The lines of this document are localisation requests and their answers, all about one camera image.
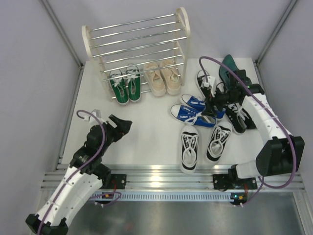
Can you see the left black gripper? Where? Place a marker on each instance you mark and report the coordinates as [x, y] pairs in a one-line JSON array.
[[123, 127]]

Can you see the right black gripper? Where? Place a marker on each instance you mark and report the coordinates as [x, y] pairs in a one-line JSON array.
[[210, 105]]

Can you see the blue sneaker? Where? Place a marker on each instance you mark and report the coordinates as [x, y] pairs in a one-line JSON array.
[[199, 105], [190, 116]]

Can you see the green sneaker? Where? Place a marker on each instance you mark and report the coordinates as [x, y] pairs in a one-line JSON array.
[[133, 82], [118, 86]]

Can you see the beige lace sneaker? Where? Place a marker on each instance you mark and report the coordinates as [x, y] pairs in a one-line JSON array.
[[154, 79], [171, 77]]

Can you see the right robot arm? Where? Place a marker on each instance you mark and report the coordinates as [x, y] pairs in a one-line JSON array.
[[281, 152]]

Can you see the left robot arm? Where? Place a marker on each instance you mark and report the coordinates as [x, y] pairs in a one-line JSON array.
[[84, 176]]

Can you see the teal heel shoe lower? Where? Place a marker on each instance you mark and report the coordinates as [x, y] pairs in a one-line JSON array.
[[250, 125]]

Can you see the white metal shoe rack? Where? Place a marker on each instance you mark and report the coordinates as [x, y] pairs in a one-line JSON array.
[[136, 48]]

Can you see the black sneaker upper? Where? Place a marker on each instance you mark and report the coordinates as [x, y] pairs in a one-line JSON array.
[[201, 80]]

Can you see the black sneaker lower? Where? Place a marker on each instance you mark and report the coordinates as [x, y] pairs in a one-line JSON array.
[[232, 113]]

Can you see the black white sneaker right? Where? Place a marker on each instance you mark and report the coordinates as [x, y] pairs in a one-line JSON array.
[[219, 138]]

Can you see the black white sneaker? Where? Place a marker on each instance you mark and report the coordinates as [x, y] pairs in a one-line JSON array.
[[189, 149], [219, 138]]

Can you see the black white sneaker left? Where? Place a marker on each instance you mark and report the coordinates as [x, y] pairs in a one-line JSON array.
[[189, 149]]

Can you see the aluminium mounting rail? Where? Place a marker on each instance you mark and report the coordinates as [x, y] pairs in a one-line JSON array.
[[170, 178]]

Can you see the perforated cable tray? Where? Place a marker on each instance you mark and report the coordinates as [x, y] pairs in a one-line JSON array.
[[168, 196]]

